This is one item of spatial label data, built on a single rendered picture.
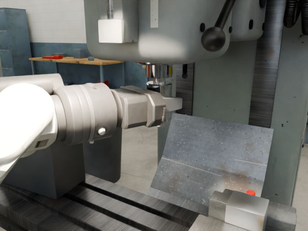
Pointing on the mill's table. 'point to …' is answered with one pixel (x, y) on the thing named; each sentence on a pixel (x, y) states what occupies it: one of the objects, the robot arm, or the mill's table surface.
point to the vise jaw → (212, 225)
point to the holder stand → (49, 170)
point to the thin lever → (184, 71)
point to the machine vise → (221, 196)
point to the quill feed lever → (217, 30)
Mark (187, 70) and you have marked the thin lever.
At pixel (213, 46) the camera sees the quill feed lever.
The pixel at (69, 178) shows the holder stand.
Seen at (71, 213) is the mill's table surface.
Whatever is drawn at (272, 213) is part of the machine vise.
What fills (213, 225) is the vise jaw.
